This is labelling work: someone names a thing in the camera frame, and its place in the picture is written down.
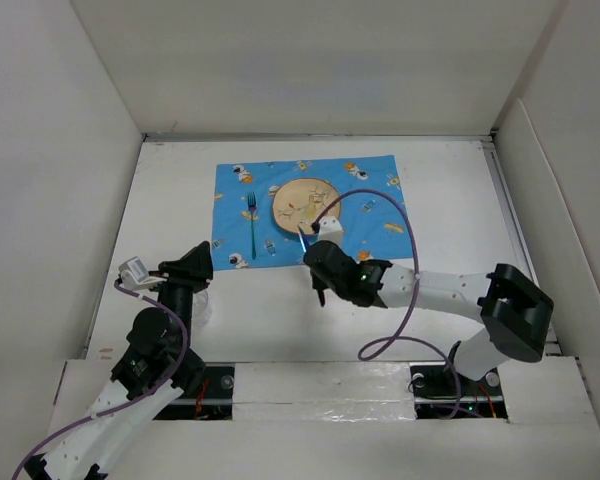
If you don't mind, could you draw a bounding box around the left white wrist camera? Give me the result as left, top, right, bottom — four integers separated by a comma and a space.
118, 256, 164, 291

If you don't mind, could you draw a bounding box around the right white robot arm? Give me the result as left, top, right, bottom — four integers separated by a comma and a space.
303, 240, 554, 394

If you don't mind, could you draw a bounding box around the clear drinking glass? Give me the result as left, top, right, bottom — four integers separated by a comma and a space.
191, 290, 213, 328

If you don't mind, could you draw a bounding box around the beige bird-pattern plate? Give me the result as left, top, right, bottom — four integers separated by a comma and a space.
272, 178, 339, 235

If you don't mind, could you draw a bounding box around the iridescent rainbow knife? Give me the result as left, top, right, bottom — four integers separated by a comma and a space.
297, 226, 310, 253

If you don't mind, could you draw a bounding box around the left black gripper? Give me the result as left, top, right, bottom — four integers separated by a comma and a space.
145, 240, 212, 348

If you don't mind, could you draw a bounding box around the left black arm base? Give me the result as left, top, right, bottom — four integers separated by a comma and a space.
154, 363, 235, 421

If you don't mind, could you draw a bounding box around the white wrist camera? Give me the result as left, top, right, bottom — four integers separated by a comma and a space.
311, 216, 344, 247
118, 256, 164, 291

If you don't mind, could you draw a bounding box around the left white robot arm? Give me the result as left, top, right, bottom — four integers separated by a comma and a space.
15, 241, 213, 479

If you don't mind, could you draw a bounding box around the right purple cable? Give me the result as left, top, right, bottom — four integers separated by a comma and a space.
311, 189, 464, 419

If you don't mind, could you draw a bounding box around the white taped front rail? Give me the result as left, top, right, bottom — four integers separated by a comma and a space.
232, 362, 416, 423

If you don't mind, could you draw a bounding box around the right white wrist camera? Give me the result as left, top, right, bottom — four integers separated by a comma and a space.
311, 216, 344, 247

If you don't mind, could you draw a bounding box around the iridescent rainbow fork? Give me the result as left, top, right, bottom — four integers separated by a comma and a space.
247, 192, 257, 260

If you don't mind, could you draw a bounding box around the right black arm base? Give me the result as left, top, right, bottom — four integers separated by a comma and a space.
407, 361, 508, 420

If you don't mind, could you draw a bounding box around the blue space-print placemat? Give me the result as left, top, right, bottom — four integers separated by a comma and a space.
211, 155, 412, 270

